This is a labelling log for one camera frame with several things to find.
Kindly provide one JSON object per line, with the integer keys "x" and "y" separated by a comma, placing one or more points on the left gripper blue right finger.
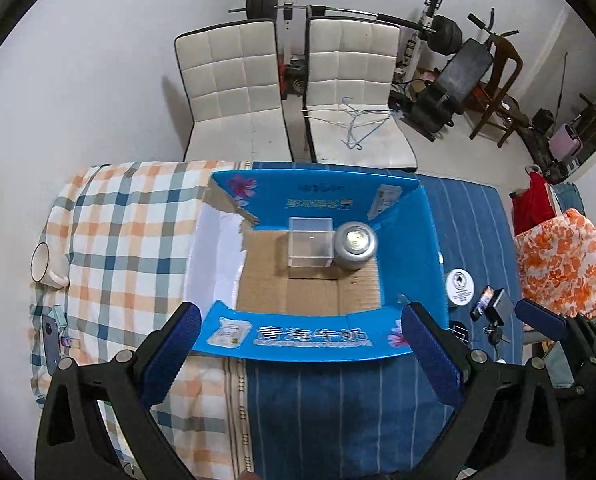
{"x": 437, "y": 351}

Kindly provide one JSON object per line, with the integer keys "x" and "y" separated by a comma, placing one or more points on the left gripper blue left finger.
{"x": 164, "y": 351}

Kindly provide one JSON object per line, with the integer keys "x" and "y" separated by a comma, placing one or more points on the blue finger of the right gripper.
{"x": 542, "y": 320}

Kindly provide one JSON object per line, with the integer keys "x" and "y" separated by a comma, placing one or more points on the colourful small card box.
{"x": 482, "y": 303}

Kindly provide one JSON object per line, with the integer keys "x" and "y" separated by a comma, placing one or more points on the white round labelled tin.
{"x": 460, "y": 287}

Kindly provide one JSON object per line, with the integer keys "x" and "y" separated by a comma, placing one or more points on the silver round tin can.
{"x": 354, "y": 244}

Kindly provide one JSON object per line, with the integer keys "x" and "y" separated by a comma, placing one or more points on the clear acrylic cube box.
{"x": 310, "y": 242}

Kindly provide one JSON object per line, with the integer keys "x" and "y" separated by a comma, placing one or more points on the orange white floral cushion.
{"x": 557, "y": 264}

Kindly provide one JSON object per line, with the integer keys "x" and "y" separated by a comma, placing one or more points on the blue striped tablecloth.
{"x": 374, "y": 411}

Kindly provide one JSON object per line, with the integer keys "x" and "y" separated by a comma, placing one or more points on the dark blue smartphone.
{"x": 51, "y": 343}

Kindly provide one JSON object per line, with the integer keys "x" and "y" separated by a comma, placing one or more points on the red cloth bag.
{"x": 533, "y": 205}

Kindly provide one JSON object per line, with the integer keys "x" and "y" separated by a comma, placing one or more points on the plaid checkered tablecloth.
{"x": 127, "y": 231}

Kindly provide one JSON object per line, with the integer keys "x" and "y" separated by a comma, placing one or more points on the blue milk carton box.
{"x": 255, "y": 307}

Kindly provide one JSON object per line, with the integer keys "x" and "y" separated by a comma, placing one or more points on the white ceramic mug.
{"x": 49, "y": 267}

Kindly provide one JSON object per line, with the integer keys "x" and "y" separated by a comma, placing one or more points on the pink small suitcase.
{"x": 564, "y": 144}

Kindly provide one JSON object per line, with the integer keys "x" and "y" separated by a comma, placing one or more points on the brown wooden chair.
{"x": 491, "y": 100}

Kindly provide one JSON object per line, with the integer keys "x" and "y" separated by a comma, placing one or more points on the black weight bench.
{"x": 434, "y": 107}

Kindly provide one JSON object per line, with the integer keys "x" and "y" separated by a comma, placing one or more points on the left white padded chair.
{"x": 231, "y": 81}

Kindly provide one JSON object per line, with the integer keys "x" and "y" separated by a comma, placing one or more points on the white padded chair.
{"x": 357, "y": 58}
{"x": 231, "y": 81}

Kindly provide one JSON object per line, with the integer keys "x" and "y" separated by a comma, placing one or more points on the barbell with black plates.
{"x": 441, "y": 34}

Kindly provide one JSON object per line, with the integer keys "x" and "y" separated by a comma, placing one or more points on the right white padded chair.
{"x": 357, "y": 58}

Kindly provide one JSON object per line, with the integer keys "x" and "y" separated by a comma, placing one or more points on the blue wire hanger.
{"x": 346, "y": 123}

